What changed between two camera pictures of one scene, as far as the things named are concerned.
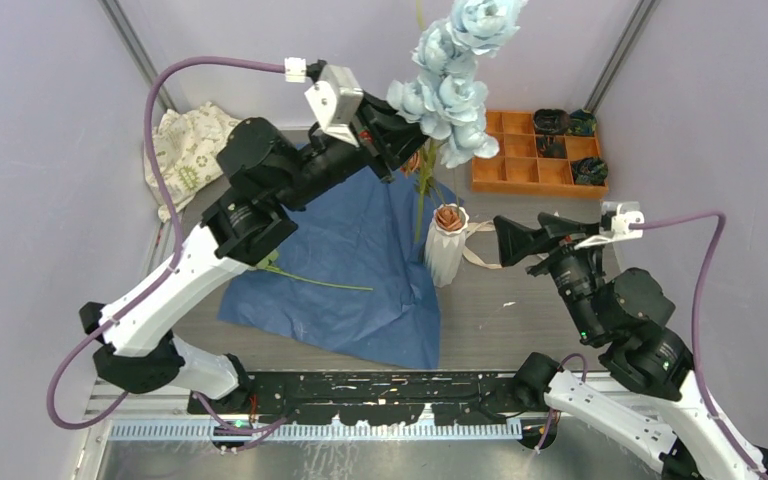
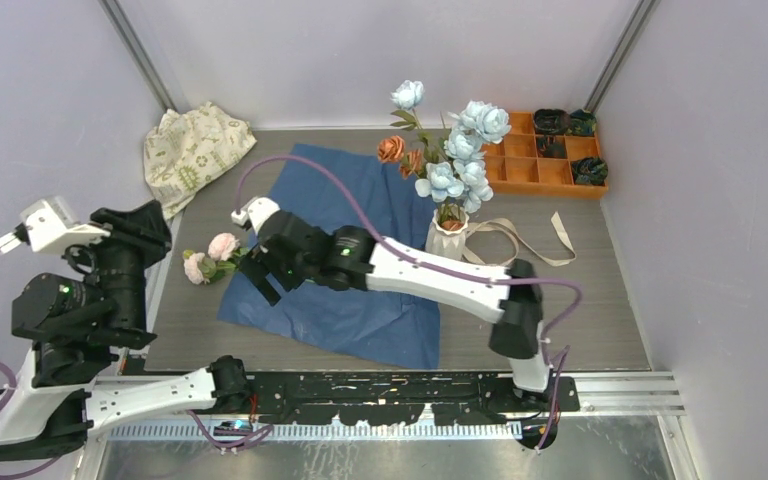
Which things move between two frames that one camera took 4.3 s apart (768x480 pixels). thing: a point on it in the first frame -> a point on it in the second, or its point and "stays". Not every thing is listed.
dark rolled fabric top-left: (551, 121) stays
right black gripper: (513, 238) -> (258, 264)
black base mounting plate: (400, 398) stays
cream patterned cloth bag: (187, 144) stays
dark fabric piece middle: (551, 147) stays
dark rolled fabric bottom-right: (589, 171) stays
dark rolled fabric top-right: (581, 123) stays
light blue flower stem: (446, 101) -> (459, 174)
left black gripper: (384, 134) -> (144, 228)
